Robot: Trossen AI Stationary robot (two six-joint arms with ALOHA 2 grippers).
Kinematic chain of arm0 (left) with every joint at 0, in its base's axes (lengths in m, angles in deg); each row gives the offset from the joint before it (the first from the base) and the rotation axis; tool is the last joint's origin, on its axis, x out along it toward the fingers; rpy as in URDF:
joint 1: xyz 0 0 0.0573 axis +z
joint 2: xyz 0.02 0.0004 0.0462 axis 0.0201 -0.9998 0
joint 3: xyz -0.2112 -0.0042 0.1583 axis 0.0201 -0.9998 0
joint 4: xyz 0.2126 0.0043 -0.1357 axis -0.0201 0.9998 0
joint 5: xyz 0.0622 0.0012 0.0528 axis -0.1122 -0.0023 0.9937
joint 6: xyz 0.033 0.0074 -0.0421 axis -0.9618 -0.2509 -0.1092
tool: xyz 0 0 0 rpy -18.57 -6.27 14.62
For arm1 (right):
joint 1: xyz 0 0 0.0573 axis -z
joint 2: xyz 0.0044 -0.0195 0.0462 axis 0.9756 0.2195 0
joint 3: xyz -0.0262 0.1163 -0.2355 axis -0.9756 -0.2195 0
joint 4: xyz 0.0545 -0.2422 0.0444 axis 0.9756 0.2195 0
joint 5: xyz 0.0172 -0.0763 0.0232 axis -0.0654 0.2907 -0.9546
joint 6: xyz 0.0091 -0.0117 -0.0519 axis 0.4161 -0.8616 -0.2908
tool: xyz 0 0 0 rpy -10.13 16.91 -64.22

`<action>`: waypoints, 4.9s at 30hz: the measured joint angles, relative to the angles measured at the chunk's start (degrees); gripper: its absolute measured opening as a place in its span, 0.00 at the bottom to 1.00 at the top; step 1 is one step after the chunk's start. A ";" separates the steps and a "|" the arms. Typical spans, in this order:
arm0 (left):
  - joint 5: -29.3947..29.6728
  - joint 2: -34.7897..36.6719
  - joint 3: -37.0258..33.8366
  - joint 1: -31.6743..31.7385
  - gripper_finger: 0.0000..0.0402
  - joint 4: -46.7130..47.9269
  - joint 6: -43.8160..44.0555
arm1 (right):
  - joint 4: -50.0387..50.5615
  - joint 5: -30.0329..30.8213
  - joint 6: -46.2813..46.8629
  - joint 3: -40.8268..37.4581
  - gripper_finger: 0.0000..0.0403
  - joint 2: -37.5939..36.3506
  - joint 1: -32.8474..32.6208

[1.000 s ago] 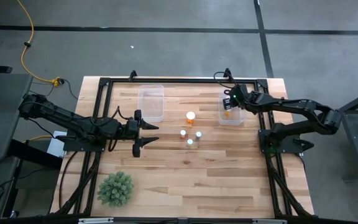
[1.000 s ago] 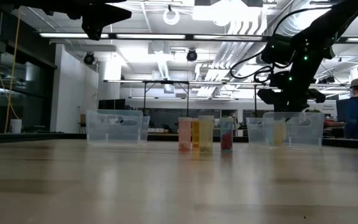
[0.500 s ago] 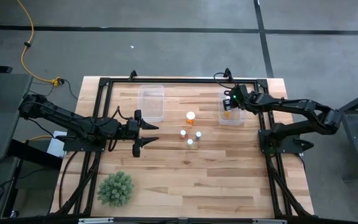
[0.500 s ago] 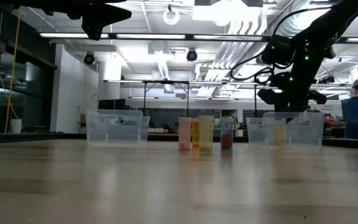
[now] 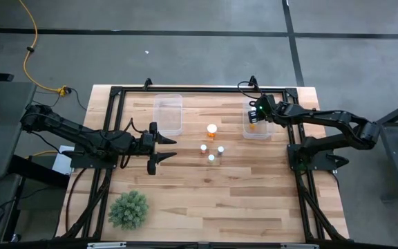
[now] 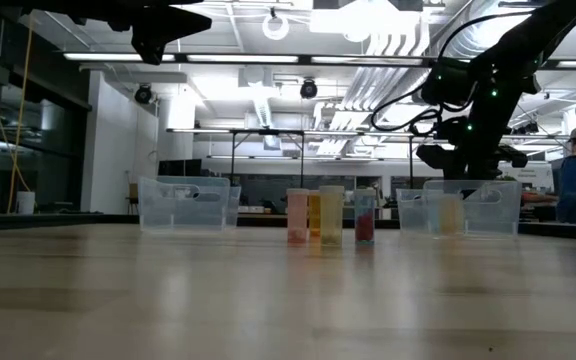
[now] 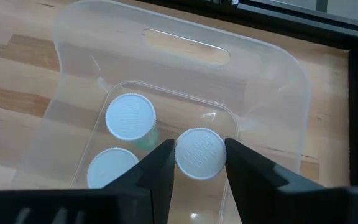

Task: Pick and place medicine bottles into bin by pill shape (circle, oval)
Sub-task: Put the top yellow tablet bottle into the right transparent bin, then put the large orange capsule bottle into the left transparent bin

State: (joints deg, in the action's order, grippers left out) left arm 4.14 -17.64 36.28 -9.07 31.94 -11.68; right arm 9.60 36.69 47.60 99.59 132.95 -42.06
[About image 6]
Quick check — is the yellow extension cable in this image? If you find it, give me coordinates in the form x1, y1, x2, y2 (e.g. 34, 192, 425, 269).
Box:
0, 0, 34, 214

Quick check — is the pink pill bottle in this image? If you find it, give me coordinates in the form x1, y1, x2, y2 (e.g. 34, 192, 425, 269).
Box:
286, 187, 311, 246

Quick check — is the black monitor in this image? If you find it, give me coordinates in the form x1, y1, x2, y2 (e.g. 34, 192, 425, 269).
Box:
157, 158, 204, 178

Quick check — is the large orange pill bottle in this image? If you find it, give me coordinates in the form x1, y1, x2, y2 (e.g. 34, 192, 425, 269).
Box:
308, 189, 322, 239

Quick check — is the black ceiling camera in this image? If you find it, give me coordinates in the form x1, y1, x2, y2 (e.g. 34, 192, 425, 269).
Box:
299, 78, 319, 100
133, 83, 155, 106

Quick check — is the clear plastic bin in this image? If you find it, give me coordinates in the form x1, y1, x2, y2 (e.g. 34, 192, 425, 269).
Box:
396, 179, 523, 238
137, 175, 243, 233

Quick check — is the small yellow pill bottle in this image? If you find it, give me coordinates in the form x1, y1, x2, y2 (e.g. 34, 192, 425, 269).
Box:
318, 185, 346, 247

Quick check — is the white bucket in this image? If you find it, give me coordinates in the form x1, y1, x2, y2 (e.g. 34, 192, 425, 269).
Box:
15, 190, 37, 217

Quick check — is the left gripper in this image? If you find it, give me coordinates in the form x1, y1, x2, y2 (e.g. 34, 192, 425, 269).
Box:
107, 5, 213, 66

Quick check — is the small white bottle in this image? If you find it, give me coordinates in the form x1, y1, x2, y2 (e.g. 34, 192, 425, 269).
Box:
353, 187, 377, 246

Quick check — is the silver ventilation duct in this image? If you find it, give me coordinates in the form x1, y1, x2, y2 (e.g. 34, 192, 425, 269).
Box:
337, 19, 437, 157

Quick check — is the white ring lamp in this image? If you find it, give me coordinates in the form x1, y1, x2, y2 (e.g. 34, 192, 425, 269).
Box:
261, 11, 291, 42

